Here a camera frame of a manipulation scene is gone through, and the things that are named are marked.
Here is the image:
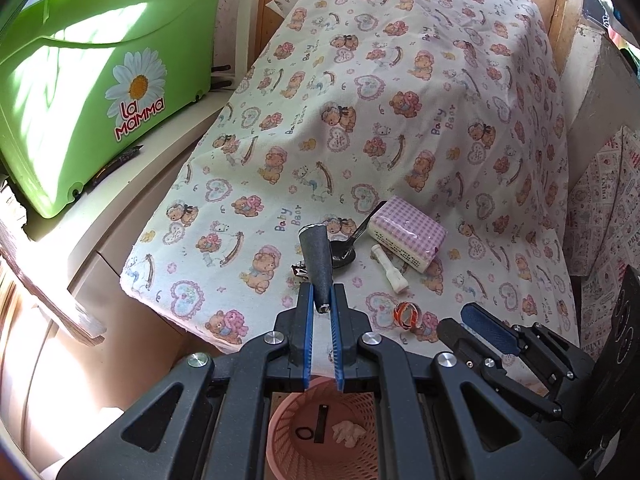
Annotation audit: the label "green plastic storage bin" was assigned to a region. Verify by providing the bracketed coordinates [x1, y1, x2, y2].
[0, 0, 236, 220]

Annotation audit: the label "white shelf unit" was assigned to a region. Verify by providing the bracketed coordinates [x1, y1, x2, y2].
[210, 0, 266, 91]

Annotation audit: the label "white tissue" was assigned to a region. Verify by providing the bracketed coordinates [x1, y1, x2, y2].
[331, 420, 367, 447]

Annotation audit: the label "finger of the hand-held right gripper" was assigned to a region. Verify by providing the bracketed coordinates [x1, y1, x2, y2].
[461, 302, 596, 381]
[437, 317, 563, 418]

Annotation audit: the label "bear print cloth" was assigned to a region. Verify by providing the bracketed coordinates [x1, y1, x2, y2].
[120, 0, 583, 361]

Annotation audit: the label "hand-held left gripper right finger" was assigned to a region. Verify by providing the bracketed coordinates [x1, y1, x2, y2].
[327, 285, 583, 480]

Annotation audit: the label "tall white cabinet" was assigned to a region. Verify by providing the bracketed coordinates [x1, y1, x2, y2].
[565, 25, 640, 181]

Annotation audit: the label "low beige cabinet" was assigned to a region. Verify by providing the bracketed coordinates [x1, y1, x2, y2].
[22, 75, 281, 461]

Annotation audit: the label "purple checked tissue pack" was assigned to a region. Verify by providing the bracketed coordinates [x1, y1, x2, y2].
[367, 196, 448, 273]

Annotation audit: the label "pink plastic mesh basket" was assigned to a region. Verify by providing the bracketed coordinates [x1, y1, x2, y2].
[267, 377, 378, 480]

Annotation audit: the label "patchwork print cloth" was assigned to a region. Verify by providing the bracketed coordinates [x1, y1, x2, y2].
[565, 125, 640, 281]

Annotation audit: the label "orange clear ring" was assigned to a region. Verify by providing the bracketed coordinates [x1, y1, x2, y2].
[392, 301, 423, 330]

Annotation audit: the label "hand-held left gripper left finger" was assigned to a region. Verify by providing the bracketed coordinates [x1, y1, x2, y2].
[55, 282, 318, 480]

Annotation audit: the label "colourful hanging clothes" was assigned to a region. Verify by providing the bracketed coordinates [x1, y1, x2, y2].
[585, 0, 640, 61]

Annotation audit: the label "black plastic spoon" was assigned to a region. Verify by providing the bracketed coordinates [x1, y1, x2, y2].
[327, 199, 388, 268]

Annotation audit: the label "small white flashlight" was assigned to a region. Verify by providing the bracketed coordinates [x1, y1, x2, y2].
[370, 244, 408, 293]

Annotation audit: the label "worn wooden board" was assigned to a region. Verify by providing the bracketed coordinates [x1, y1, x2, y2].
[0, 180, 108, 348]

